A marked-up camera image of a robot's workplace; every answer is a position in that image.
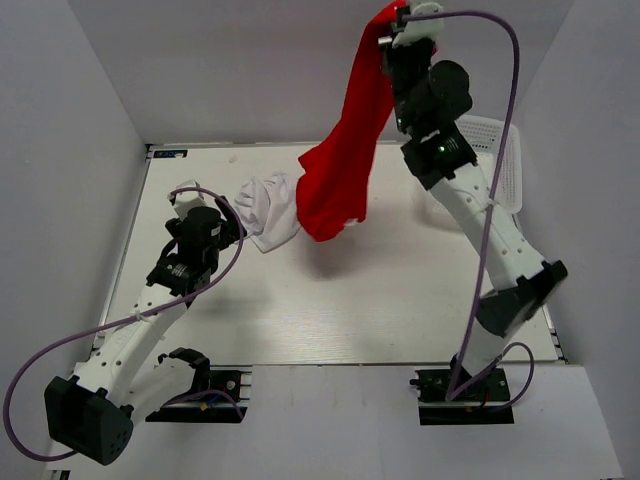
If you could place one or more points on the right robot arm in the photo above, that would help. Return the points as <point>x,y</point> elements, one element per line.
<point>514,280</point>

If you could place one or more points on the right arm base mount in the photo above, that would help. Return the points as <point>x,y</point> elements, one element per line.
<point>480,404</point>

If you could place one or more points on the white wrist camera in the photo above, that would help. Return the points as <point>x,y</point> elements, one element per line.
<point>416,30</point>
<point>183,202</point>

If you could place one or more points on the white t shirt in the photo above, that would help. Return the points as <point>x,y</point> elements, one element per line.
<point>268,211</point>

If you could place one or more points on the blue table label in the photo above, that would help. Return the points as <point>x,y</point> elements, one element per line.
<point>170,154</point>

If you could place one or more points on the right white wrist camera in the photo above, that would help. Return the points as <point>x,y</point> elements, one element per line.
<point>416,30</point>

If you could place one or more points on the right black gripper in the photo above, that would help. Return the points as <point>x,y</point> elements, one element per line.
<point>412,47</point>

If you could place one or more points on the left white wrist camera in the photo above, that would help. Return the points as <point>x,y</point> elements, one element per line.
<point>183,202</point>

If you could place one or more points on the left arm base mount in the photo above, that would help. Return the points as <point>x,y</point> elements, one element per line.
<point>222,399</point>

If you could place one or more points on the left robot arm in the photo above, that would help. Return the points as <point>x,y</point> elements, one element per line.
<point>94,411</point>

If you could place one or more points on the red t shirt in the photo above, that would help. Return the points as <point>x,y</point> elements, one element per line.
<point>333,190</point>

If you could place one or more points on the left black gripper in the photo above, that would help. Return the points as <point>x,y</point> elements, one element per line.
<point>229,229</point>

